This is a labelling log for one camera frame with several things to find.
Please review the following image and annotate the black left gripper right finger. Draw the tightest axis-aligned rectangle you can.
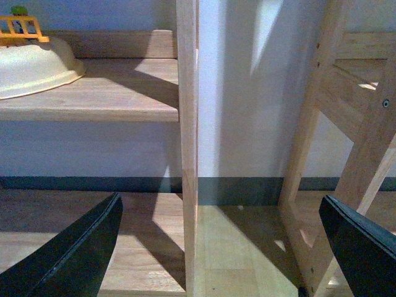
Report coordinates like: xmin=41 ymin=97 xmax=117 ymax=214
xmin=319 ymin=195 xmax=395 ymax=296

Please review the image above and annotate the wooden shelf unit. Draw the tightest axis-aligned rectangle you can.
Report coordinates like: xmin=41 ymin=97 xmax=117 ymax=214
xmin=1 ymin=1 xmax=197 ymax=296

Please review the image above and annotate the wooden chair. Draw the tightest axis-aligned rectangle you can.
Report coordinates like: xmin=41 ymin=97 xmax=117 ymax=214
xmin=278 ymin=0 xmax=396 ymax=297

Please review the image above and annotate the yellow plastic toy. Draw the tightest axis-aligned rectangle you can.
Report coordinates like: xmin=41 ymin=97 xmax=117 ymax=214
xmin=1 ymin=5 xmax=50 ymax=47

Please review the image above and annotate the cream plastic bowl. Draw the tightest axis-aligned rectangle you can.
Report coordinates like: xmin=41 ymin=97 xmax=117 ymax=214
xmin=1 ymin=37 xmax=86 ymax=100

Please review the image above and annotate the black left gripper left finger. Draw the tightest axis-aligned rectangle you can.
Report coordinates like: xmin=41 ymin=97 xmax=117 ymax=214
xmin=1 ymin=193 xmax=123 ymax=296

